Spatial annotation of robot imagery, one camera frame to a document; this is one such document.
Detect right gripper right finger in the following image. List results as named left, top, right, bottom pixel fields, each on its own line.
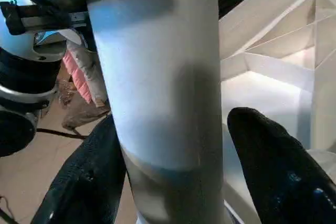
left=227, top=107, right=336, bottom=224

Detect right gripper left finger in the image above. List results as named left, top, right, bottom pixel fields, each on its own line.
left=31, top=113, right=127, bottom=224

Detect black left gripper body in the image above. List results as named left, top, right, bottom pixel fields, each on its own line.
left=0, top=1, right=89, bottom=36

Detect white plastic table top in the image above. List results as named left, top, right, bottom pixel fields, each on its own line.
left=217, top=0, right=336, bottom=224

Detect white plastic table leg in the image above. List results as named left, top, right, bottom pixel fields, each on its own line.
left=86, top=0, right=227, bottom=224

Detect pink ribbed object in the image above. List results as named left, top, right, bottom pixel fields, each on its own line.
left=62, top=49, right=93, bottom=104

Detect grey cloth item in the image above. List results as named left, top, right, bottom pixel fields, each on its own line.
left=68, top=42, right=107, bottom=106

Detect thin black floor cable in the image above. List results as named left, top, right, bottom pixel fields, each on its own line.
left=36, top=127, right=87, bottom=140

